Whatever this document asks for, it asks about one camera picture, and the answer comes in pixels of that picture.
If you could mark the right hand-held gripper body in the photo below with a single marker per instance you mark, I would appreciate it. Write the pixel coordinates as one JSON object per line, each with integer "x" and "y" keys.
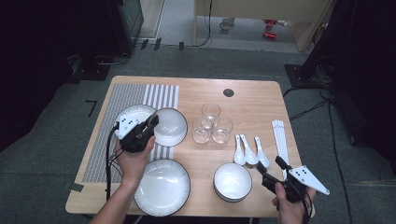
{"x": 295, "y": 186}

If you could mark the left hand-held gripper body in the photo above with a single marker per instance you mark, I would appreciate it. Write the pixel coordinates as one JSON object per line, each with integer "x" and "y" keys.
{"x": 134, "y": 140}

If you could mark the white bowl dark rim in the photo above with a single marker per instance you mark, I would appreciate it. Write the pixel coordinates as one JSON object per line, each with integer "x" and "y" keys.
{"x": 233, "y": 180}
{"x": 171, "y": 127}
{"x": 224, "y": 199}

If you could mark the bundle of white chopsticks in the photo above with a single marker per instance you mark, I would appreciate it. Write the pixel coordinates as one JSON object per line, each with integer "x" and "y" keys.
{"x": 280, "y": 140}

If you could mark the clear drinking glass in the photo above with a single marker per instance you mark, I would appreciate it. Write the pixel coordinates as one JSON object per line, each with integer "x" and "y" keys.
{"x": 222, "y": 133}
{"x": 200, "y": 133}
{"x": 210, "y": 110}

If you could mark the person's left hand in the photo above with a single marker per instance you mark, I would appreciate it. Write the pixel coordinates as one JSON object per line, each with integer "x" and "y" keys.
{"x": 134, "y": 166}

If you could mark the person's right hand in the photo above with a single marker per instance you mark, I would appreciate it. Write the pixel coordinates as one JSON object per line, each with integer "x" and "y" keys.
{"x": 294, "y": 213}

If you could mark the grey striped placemat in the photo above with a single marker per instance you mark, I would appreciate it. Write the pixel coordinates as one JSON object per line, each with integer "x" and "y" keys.
{"x": 102, "y": 140}

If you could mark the grey tape piece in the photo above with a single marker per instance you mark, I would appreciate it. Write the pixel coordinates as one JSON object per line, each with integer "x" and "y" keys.
{"x": 74, "y": 187}

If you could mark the black stand base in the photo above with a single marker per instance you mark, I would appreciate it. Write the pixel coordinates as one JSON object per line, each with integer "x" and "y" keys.
{"x": 90, "y": 71}
{"x": 299, "y": 76}

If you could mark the black tape strip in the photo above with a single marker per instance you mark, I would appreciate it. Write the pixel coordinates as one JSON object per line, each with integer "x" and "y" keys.
{"x": 158, "y": 44}
{"x": 181, "y": 46}
{"x": 144, "y": 44}

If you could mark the black table grommet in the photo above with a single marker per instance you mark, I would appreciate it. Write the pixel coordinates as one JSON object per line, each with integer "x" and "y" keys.
{"x": 228, "y": 92}

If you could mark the dark cabinet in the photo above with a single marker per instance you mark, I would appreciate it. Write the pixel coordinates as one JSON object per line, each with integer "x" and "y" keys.
{"x": 130, "y": 18}

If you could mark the black curtain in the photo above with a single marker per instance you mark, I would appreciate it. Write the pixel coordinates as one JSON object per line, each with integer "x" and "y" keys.
{"x": 37, "y": 62}
{"x": 367, "y": 77}

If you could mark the pale round object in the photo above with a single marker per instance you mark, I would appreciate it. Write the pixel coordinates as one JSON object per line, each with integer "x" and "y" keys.
{"x": 228, "y": 22}

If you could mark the red can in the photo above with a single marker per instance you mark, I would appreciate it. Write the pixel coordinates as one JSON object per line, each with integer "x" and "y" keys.
{"x": 269, "y": 35}

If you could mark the red object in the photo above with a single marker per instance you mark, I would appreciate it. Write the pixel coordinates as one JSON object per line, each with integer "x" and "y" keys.
{"x": 269, "y": 22}

